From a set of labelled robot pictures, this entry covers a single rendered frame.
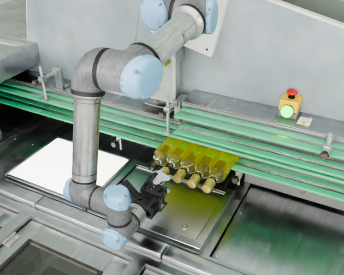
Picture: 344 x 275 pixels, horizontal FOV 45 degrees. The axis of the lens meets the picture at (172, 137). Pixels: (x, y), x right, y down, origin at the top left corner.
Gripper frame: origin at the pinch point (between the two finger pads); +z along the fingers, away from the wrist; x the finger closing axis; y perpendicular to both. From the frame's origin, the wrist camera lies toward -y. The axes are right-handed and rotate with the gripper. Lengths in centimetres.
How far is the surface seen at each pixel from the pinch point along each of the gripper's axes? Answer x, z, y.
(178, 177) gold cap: 1.3, 0.7, 6.5
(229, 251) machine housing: -16.1, -7.8, 30.6
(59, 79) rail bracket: 10, 31, -72
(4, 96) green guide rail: -4, 26, -106
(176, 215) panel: -12.9, -3.8, 8.3
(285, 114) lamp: 19, 31, 34
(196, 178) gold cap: 1.1, 3.0, 12.5
